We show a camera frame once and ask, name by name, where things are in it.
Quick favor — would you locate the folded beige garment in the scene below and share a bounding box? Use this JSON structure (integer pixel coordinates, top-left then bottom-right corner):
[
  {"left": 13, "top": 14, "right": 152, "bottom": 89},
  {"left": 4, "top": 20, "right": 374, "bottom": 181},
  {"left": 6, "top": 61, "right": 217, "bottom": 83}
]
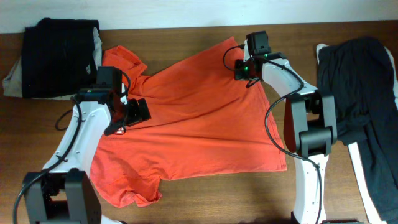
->
[{"left": 2, "top": 27, "right": 102, "bottom": 98}]

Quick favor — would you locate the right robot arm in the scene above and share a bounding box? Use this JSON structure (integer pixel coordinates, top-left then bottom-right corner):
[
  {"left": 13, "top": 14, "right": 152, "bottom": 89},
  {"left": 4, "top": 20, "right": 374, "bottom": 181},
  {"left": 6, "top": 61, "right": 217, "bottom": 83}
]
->
[{"left": 234, "top": 53, "right": 337, "bottom": 223}]

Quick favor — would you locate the dark grey garment pile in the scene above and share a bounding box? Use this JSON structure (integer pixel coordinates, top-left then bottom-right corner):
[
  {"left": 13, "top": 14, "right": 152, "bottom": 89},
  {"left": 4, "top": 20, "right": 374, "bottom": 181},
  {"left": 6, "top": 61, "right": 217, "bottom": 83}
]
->
[{"left": 317, "top": 37, "right": 397, "bottom": 223}]

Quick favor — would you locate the red orange t-shirt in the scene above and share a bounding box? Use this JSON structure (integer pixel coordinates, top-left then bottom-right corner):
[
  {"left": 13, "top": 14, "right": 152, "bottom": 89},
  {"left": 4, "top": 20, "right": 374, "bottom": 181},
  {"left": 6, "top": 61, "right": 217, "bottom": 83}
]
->
[{"left": 90, "top": 38, "right": 287, "bottom": 207}]

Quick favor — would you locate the folded black garment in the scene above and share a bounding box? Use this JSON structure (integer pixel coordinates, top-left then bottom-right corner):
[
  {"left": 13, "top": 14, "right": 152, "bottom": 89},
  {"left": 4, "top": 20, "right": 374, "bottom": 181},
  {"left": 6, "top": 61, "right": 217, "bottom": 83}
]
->
[{"left": 21, "top": 18, "right": 99, "bottom": 98}]

